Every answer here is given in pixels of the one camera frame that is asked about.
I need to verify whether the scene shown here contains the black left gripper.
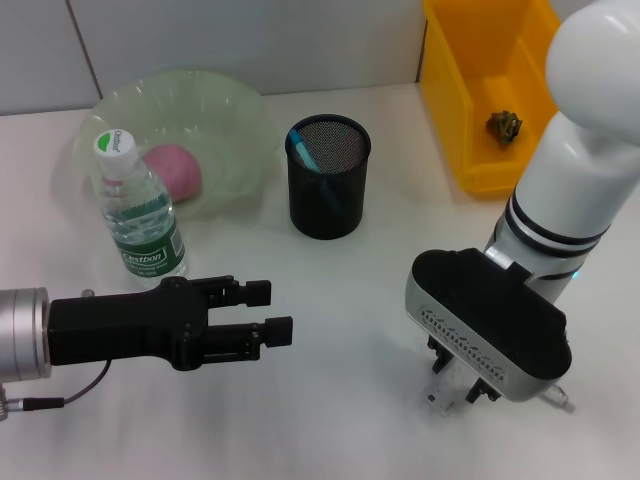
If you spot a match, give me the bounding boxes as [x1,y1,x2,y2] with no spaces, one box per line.
[47,273,274,372]

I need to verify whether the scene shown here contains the transparent plastic ruler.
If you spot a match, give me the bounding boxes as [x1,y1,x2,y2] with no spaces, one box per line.
[422,357,481,419]

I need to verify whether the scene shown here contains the grey and clear pen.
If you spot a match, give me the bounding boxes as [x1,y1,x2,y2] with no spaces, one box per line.
[542,383,576,414]

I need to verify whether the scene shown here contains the clear green-label water bottle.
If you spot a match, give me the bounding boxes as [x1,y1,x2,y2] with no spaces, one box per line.
[92,128,190,291]

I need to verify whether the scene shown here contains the pink peach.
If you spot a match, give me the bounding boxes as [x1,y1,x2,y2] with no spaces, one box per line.
[143,143,203,204]

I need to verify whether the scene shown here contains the blue and teal scissors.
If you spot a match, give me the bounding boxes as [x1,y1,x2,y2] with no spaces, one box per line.
[288,128,346,217]

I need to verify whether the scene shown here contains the black mesh pen holder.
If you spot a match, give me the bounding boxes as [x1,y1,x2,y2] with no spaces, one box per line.
[284,114,374,242]

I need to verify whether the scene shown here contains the pale green glass fruit plate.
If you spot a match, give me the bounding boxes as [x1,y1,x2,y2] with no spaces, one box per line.
[72,69,281,221]

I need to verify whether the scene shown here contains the yellow plastic bin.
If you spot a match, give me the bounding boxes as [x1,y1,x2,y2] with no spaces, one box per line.
[419,0,564,199]

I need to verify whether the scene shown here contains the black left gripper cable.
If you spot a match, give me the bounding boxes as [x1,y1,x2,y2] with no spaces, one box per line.
[0,359,114,414]

